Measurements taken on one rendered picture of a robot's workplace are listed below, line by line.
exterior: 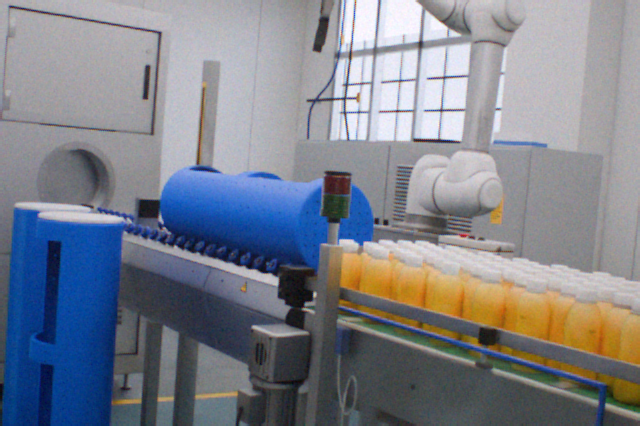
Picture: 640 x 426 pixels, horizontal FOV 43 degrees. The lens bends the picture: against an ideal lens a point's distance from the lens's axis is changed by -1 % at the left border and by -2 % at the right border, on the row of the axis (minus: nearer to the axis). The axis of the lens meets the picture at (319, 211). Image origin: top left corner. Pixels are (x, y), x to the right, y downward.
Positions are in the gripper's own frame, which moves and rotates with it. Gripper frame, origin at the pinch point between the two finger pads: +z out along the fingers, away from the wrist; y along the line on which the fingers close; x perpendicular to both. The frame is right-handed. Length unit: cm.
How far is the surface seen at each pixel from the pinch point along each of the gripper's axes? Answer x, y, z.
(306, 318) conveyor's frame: -9, -56, 78
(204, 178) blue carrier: 28, 19, 49
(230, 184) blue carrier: 19, 3, 49
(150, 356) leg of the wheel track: 37, 50, 120
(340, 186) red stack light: -7, -88, 45
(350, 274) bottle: -17, -59, 65
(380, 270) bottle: -23, -69, 62
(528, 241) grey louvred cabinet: -117, 105, 47
